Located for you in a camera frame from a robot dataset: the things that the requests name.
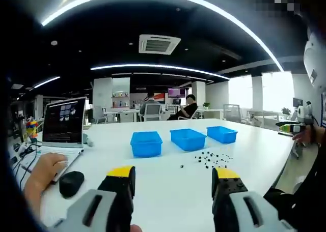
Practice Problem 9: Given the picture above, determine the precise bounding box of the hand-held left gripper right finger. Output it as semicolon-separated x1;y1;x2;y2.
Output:
211;166;296;232

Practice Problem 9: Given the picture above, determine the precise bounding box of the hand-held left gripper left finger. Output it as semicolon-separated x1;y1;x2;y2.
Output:
49;165;137;232

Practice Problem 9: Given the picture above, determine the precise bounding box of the pile of black resistors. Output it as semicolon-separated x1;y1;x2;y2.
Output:
179;152;234;169

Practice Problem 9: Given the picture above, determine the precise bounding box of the blue plastic bin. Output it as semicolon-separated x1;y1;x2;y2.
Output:
130;131;163;158
170;128;207;152
206;126;238;144

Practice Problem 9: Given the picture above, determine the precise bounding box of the person's right hand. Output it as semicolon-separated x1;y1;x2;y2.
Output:
292;125;320;144

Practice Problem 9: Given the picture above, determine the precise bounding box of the black computer mouse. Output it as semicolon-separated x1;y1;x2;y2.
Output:
59;170;85;198

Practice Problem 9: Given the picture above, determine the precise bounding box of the grey office chair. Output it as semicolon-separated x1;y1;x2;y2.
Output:
223;104;241;122

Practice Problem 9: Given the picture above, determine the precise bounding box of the person's black shirt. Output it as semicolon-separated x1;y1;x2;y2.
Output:
264;125;326;232

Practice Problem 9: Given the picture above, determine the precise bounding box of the small grey cloth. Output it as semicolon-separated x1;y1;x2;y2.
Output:
81;134;94;148

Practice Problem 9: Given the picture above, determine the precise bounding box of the white laptop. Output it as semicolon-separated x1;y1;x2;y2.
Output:
19;96;87;184

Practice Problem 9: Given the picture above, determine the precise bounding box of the colourful toy figure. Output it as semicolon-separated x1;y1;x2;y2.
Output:
25;117;39;143

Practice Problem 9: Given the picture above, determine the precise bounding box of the white mesh office chair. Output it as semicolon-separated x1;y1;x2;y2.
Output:
140;103;162;122

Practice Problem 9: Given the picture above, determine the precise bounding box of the white display shelf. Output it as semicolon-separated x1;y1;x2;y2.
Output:
111;78;130;109

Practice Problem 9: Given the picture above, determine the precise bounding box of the short ceiling light strip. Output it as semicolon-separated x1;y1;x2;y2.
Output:
33;76;61;89

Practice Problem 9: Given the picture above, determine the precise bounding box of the ceiling air conditioner vent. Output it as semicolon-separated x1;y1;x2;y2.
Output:
138;34;182;55

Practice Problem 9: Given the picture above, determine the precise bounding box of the long curved ceiling light strip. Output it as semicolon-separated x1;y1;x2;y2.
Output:
40;0;285;72

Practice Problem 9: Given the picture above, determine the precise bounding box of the tangle of desk cables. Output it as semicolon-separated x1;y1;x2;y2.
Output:
10;140;41;187

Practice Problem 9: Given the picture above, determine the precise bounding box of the pink wall monitor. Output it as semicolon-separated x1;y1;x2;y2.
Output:
167;88;186;99

